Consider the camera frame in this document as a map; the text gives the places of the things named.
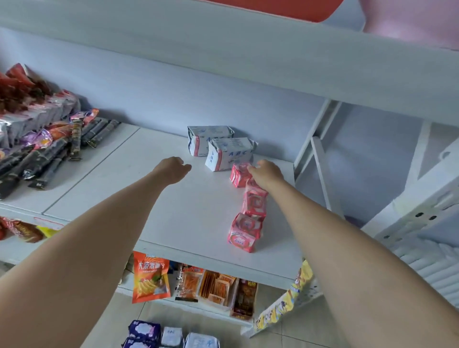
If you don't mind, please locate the person's left hand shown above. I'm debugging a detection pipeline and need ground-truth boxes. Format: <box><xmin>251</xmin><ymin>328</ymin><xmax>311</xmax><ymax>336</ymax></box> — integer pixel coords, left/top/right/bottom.
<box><xmin>152</xmin><ymin>156</ymin><xmax>193</xmax><ymax>186</ymax></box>

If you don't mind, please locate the person's right hand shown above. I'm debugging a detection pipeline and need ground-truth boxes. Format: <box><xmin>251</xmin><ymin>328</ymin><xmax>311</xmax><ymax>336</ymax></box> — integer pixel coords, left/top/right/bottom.
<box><xmin>247</xmin><ymin>160</ymin><xmax>286</xmax><ymax>191</ymax></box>

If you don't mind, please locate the pile of red snack packets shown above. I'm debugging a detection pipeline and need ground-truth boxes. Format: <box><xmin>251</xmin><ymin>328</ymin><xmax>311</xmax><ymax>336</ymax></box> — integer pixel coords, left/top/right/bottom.
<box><xmin>0</xmin><ymin>63</ymin><xmax>60</xmax><ymax>115</ymax></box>

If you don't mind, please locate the row of red strip packets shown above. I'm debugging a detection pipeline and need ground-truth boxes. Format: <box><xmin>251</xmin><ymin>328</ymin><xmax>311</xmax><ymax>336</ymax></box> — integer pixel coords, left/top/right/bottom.
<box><xmin>175</xmin><ymin>264</ymin><xmax>205</xmax><ymax>303</ymax></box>

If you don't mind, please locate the row of silver red packets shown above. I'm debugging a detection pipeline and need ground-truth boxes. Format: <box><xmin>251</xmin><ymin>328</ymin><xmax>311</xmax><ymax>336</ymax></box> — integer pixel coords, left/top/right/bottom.
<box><xmin>0</xmin><ymin>89</ymin><xmax>81</xmax><ymax>148</ymax></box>

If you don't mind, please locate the small white ABC packet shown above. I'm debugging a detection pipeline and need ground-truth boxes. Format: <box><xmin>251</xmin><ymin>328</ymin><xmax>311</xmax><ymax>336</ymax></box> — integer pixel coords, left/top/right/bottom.
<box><xmin>161</xmin><ymin>326</ymin><xmax>184</xmax><ymax>348</ymax></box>

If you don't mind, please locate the white metal shelf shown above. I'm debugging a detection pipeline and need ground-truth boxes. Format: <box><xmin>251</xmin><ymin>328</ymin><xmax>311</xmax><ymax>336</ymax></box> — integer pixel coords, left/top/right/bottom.
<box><xmin>0</xmin><ymin>0</ymin><xmax>459</xmax><ymax>329</ymax></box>

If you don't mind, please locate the person's left forearm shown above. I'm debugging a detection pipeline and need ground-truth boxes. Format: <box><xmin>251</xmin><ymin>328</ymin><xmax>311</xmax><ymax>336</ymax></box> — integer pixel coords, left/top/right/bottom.
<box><xmin>0</xmin><ymin>172</ymin><xmax>173</xmax><ymax>348</ymax></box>

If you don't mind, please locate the long white pad packet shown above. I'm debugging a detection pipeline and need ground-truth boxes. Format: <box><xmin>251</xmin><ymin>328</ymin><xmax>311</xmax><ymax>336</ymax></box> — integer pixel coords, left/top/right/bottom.
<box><xmin>205</xmin><ymin>137</ymin><xmax>258</xmax><ymax>172</ymax></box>
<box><xmin>183</xmin><ymin>332</ymin><xmax>220</xmax><ymax>348</ymax></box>
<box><xmin>187</xmin><ymin>125</ymin><xmax>235</xmax><ymax>157</ymax></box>

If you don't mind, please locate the clear box of orange sachets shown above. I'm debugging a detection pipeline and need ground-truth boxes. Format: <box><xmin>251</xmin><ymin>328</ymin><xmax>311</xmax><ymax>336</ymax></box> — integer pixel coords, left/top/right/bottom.
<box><xmin>199</xmin><ymin>269</ymin><xmax>239</xmax><ymax>312</ymax></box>

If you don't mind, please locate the brown snack box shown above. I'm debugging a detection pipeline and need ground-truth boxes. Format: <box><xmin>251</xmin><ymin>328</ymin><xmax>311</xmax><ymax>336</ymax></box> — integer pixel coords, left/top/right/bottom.
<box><xmin>230</xmin><ymin>279</ymin><xmax>259</xmax><ymax>321</ymax></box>

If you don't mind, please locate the heap of purple candy packets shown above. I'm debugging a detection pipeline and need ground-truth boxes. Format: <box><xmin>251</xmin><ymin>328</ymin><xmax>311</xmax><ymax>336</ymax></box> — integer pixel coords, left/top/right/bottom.
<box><xmin>20</xmin><ymin>109</ymin><xmax>100</xmax><ymax>150</ymax></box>

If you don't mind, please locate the pile of red bags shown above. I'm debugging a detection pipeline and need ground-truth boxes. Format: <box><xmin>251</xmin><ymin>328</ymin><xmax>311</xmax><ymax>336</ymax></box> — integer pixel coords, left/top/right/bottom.
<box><xmin>0</xmin><ymin>217</ymin><xmax>44</xmax><ymax>244</ymax></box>

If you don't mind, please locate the orange chip bag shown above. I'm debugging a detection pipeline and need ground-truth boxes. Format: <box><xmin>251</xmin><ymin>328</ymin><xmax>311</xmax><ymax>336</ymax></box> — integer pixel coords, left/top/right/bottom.
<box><xmin>131</xmin><ymin>250</ymin><xmax>172</xmax><ymax>305</ymax></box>

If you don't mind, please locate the purple pad packet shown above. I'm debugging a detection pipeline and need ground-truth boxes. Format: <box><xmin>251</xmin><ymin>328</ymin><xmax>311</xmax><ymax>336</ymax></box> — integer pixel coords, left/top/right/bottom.
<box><xmin>128</xmin><ymin>320</ymin><xmax>162</xmax><ymax>341</ymax></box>
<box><xmin>121</xmin><ymin>337</ymin><xmax>158</xmax><ymax>348</ymax></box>

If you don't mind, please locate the row of dark stick packets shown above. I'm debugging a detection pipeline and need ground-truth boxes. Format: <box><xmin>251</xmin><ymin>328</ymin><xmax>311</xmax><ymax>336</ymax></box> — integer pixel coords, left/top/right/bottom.
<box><xmin>0</xmin><ymin>118</ymin><xmax>121</xmax><ymax>200</ymax></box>

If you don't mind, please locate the white radiator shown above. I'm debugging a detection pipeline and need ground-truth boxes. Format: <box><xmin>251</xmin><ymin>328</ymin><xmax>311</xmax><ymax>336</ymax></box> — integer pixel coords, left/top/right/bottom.
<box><xmin>391</xmin><ymin>236</ymin><xmax>459</xmax><ymax>309</ymax></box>

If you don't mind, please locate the red bordered paper label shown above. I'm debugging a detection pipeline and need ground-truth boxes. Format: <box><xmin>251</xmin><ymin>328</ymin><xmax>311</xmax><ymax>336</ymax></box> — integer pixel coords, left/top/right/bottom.
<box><xmin>34</xmin><ymin>217</ymin><xmax>65</xmax><ymax>229</ymax></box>

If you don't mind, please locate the person's right forearm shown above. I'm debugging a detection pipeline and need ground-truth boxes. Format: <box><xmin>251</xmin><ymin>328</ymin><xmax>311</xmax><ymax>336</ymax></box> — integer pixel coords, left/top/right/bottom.
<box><xmin>267</xmin><ymin>177</ymin><xmax>459</xmax><ymax>348</ymax></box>

